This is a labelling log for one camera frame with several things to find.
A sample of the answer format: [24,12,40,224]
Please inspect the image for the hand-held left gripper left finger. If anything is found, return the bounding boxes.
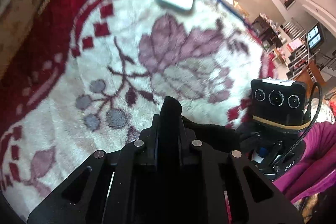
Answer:
[27,114,161,224]

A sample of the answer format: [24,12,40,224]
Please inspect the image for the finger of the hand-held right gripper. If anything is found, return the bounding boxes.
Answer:
[253,139,286,174]

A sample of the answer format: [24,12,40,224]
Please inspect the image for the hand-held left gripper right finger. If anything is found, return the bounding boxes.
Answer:
[178,116,303,224]

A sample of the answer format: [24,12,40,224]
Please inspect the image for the black pants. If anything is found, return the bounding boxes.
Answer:
[157,96,254,177]

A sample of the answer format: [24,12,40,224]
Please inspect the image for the person's magenta garment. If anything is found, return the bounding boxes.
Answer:
[273,121,336,203]

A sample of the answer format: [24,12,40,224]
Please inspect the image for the pink box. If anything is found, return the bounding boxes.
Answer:
[286,39,302,52]

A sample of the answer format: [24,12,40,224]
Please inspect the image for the metal stair railing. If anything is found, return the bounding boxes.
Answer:
[285,18,319,77]

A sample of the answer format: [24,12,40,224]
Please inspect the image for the black television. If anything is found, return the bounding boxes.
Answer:
[307,25,326,49]

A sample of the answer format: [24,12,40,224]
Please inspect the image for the dark wooden shelf unit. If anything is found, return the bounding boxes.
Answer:
[252,13,292,64]

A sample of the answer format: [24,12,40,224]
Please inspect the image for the red white plush blanket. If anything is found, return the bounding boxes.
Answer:
[0,0,279,214]

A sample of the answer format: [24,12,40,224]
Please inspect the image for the beige floral bed sheet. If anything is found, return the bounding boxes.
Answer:
[0,0,66,77]

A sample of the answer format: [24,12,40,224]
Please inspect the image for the thick black gripper cable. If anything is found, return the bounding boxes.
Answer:
[282,82,323,161]

